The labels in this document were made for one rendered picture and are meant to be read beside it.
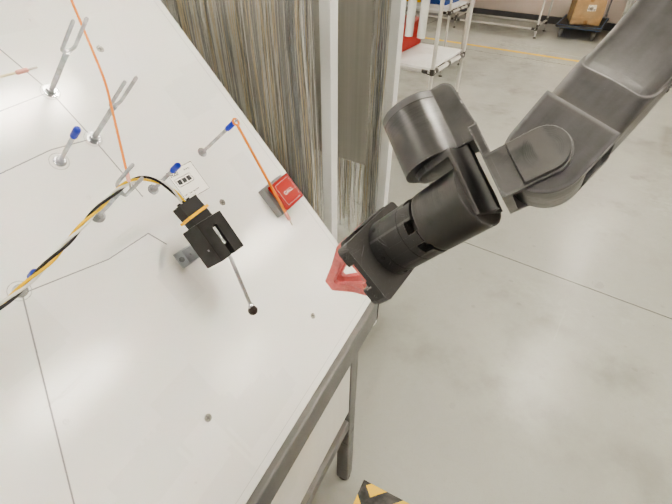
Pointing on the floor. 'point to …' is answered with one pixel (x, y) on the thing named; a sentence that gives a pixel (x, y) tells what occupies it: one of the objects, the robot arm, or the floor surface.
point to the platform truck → (582, 25)
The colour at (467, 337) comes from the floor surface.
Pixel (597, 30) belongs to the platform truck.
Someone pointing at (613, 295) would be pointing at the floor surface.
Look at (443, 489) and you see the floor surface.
